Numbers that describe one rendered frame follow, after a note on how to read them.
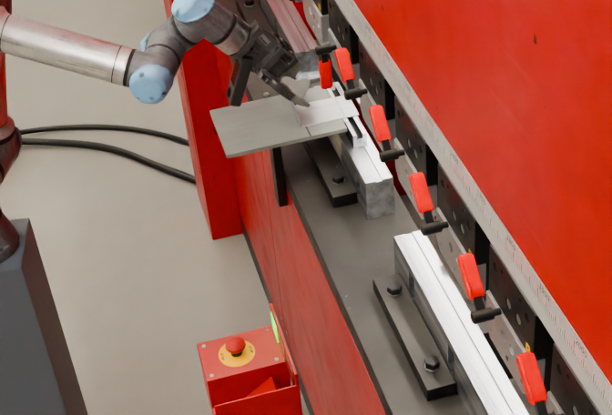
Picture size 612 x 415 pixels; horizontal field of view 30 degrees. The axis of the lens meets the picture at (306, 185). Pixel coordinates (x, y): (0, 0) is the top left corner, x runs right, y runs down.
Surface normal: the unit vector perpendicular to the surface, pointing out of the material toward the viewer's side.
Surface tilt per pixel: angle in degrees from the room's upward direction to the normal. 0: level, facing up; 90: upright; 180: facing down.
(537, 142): 90
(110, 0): 0
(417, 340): 0
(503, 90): 90
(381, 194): 90
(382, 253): 0
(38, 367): 90
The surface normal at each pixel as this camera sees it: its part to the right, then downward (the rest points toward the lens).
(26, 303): 0.10, 0.60
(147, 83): -0.14, 0.62
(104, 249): -0.08, -0.79
